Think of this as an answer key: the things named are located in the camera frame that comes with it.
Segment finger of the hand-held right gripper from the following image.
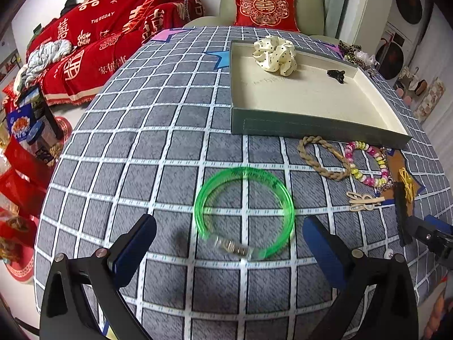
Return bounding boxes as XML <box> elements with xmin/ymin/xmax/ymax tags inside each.
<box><xmin>404</xmin><ymin>215</ymin><xmax>447</xmax><ymax>247</ymax></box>

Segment beige wooden hair clip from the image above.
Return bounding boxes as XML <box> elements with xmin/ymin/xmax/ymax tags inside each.
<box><xmin>347</xmin><ymin>191</ymin><xmax>384</xmax><ymax>214</ymax></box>

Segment grey and white cloth bundle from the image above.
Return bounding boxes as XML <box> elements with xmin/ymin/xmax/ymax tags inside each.
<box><xmin>16</xmin><ymin>38</ymin><xmax>73</xmax><ymax>87</ymax></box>

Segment black hair claw clip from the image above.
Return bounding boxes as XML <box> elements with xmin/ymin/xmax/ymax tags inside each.
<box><xmin>326</xmin><ymin>69</ymin><xmax>347</xmax><ymax>85</ymax></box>

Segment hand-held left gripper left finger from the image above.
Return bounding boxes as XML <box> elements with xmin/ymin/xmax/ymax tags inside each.
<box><xmin>39</xmin><ymin>214</ymin><xmax>157</xmax><ymax>340</ymax></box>

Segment white washing machine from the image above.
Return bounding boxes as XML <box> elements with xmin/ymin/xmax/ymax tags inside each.
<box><xmin>375</xmin><ymin>23</ymin><xmax>430</xmax><ymax>80</ymax></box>

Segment grey checkered tablecloth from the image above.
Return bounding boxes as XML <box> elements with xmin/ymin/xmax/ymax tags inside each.
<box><xmin>33</xmin><ymin>26</ymin><xmax>453</xmax><ymax>340</ymax></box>

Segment red printed blanket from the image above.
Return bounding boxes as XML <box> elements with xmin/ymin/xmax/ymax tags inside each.
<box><xmin>26</xmin><ymin>0</ymin><xmax>206</xmax><ymax>105</ymax></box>

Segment yellow hair ornament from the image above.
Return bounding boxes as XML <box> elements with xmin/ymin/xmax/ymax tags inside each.
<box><xmin>399</xmin><ymin>167</ymin><xmax>417</xmax><ymax>199</ymax></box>

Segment green translucent bracelet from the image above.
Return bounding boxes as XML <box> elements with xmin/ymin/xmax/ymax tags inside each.
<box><xmin>194</xmin><ymin>166</ymin><xmax>296</xmax><ymax>260</ymax></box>

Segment braided tan rope bracelet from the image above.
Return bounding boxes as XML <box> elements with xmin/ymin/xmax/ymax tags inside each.
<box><xmin>298</xmin><ymin>135</ymin><xmax>351</xmax><ymax>182</ymax></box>

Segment red round mat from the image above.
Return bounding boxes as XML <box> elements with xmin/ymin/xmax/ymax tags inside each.
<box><xmin>5</xmin><ymin>246</ymin><xmax>36</xmax><ymax>286</ymax></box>

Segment pink and yellow beaded bracelet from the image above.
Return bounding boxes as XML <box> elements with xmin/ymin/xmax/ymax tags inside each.
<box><xmin>345</xmin><ymin>141</ymin><xmax>390</xmax><ymax>188</ymax></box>

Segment person's right hand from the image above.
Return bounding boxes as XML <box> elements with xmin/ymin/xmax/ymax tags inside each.
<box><xmin>425</xmin><ymin>292</ymin><xmax>453</xmax><ymax>340</ymax></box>

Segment cream polka dot scrunchie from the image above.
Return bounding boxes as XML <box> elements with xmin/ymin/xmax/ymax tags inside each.
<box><xmin>252</xmin><ymin>36</ymin><xmax>298</xmax><ymax>77</ymax></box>

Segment row of shoes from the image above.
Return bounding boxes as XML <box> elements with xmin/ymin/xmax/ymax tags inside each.
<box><xmin>394</xmin><ymin>67</ymin><xmax>446</xmax><ymax>121</ymax></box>

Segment red embroidered cushion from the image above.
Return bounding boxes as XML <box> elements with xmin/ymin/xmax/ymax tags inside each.
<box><xmin>232</xmin><ymin>0</ymin><xmax>300</xmax><ymax>32</ymax></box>

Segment silver metal hair clip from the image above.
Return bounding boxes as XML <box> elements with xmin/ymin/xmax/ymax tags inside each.
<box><xmin>379</xmin><ymin>146</ymin><xmax>394</xmax><ymax>188</ymax></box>

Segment grey-green tray with cream lining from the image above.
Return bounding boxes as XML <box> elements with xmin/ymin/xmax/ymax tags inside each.
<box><xmin>230</xmin><ymin>41</ymin><xmax>413</xmax><ymax>149</ymax></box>

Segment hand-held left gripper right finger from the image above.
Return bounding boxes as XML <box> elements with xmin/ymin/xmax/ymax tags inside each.
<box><xmin>301</xmin><ymin>215</ymin><xmax>420</xmax><ymax>340</ymax></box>

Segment red gift bags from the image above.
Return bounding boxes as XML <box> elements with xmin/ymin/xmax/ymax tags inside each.
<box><xmin>0</xmin><ymin>135</ymin><xmax>52</xmax><ymax>241</ymax></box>

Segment blue gift box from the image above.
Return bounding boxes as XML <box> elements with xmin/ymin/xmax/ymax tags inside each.
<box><xmin>7</xmin><ymin>104</ymin><xmax>48</xmax><ymax>144</ymax></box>

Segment pile of hair ties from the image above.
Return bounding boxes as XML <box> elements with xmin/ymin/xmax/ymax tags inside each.
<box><xmin>338</xmin><ymin>41</ymin><xmax>379</xmax><ymax>76</ymax></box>

